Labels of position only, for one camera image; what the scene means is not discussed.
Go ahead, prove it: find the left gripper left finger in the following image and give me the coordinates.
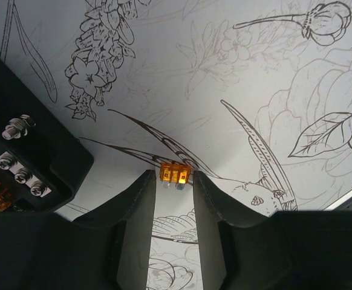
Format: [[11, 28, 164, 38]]
[[0, 170, 155, 289]]

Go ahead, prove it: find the black fuse box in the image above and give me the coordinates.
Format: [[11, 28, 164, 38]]
[[0, 59, 94, 211]]

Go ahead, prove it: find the orange blade fuse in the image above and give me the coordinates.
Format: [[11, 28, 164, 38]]
[[160, 163, 192, 190]]

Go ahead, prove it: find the floral patterned mat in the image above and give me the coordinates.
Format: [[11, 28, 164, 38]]
[[0, 1, 352, 289]]

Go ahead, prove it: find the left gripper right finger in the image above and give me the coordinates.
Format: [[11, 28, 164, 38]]
[[193, 171, 352, 289]]

